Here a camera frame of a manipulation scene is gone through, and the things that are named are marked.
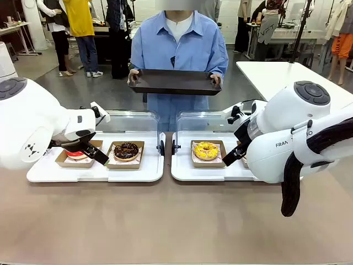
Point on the person in grey top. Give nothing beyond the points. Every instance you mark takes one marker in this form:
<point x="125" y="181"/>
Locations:
<point x="212" y="11"/>

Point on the cardboard box of yellow donut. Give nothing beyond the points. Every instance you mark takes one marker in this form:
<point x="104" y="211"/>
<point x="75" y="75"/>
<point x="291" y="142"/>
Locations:
<point x="209" y="165"/>

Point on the person's left forearm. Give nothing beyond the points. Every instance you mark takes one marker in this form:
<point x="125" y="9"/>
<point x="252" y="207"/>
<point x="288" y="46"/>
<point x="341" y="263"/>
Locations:
<point x="222" y="64"/>

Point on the yellow glazed donut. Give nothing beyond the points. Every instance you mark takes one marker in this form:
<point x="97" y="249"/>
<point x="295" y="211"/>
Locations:
<point x="207" y="150"/>

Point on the person in blue shirt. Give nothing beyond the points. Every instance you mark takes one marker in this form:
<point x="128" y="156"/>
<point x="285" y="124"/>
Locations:
<point x="193" y="41"/>

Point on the figure with grey apron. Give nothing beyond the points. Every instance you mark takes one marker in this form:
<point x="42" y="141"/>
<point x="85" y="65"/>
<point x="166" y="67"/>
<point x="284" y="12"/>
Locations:
<point x="266" y="33"/>

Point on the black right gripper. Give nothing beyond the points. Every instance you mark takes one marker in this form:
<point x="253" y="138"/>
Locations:
<point x="242" y="133"/>

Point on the cardboard box of chocolate donut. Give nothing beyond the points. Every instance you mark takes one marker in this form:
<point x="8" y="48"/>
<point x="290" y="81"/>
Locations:
<point x="124" y="166"/>

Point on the white round column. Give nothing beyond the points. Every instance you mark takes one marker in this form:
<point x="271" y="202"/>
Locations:
<point x="34" y="25"/>

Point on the white display tray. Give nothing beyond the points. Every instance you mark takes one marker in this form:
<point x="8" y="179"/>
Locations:
<point x="132" y="174"/>
<point x="198" y="174"/>

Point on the large white side table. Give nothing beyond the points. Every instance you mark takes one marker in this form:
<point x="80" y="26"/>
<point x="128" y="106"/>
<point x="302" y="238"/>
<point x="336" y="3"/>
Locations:
<point x="264" y="74"/>

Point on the chocolate glazed donut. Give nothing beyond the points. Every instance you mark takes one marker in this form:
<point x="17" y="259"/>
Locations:
<point x="126" y="150"/>

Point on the person's right forearm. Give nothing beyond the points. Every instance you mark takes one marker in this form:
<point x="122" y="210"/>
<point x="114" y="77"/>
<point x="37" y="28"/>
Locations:
<point x="135" y="63"/>

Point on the clear plastic display lid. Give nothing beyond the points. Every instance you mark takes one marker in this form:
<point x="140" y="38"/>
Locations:
<point x="198" y="121"/>
<point x="132" y="121"/>

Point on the dark brown serving tray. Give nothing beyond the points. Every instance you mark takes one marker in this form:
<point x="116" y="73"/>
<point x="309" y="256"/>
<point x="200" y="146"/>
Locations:
<point x="173" y="82"/>

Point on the person in black vest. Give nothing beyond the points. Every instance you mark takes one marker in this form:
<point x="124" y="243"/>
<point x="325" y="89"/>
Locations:
<point x="59" y="44"/>

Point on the white desk with clutter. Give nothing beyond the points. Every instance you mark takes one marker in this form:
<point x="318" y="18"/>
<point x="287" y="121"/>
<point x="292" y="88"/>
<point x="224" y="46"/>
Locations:
<point x="13" y="27"/>

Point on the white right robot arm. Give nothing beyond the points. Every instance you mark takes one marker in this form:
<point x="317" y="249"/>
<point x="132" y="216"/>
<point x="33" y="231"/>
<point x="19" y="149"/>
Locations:
<point x="275" y="138"/>

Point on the red glazed donut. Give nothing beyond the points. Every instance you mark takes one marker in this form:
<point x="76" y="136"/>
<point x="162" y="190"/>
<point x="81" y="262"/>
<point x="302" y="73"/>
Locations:
<point x="74" y="155"/>

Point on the black tripod pole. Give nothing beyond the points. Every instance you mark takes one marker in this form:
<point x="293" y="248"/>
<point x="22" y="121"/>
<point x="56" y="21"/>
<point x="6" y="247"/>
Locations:
<point x="299" y="33"/>

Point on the person's left hand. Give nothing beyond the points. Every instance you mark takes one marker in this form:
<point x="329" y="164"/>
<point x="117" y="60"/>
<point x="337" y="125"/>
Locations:
<point x="216" y="80"/>

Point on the person in black trousers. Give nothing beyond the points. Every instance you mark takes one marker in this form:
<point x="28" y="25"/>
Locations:
<point x="242" y="27"/>

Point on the person in dark plaid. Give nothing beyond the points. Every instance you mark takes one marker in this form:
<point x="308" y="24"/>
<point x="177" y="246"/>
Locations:
<point x="118" y="41"/>

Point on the white background workbench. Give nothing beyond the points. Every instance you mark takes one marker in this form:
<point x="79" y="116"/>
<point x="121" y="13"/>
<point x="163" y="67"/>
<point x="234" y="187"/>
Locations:
<point x="289" y="34"/>

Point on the white printed paper liner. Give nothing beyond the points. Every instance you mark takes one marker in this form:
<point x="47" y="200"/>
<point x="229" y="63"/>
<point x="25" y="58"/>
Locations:
<point x="82" y="161"/>
<point x="197" y="161"/>
<point x="140" y="151"/>

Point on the person in yellow shirt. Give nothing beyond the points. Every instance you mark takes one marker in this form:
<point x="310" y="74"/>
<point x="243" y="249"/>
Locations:
<point x="80" y="19"/>

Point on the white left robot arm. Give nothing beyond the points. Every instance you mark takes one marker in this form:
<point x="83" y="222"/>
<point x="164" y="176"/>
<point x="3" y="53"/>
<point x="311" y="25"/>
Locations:
<point x="33" y="118"/>

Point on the black lid hinge knob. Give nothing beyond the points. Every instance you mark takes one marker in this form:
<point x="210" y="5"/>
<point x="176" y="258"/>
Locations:
<point x="173" y="147"/>
<point x="162" y="149"/>

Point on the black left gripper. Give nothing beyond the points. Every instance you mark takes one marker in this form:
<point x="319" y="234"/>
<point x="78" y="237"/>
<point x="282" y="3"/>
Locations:
<point x="71" y="145"/>

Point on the white air purifier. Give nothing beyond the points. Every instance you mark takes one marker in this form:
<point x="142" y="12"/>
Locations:
<point x="7" y="63"/>

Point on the person's right hand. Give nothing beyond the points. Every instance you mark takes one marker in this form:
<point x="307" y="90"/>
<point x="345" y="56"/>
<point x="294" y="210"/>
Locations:
<point x="132" y="76"/>

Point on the mannequin with orange shorts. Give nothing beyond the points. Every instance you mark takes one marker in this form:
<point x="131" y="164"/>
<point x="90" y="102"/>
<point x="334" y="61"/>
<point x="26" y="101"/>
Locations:
<point x="340" y="47"/>

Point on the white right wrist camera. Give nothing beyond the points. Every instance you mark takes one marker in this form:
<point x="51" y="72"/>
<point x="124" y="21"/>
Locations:
<point x="234" y="110"/>

